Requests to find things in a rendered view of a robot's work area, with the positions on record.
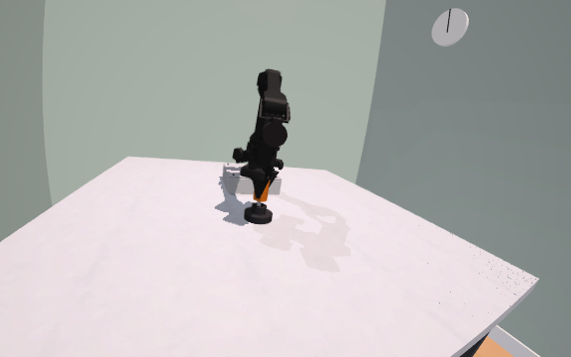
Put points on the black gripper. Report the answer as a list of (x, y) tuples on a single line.
[(263, 171)]

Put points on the orange tapered knob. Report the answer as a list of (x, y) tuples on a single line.
[(264, 195)]

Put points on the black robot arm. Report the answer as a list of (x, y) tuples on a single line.
[(273, 112)]

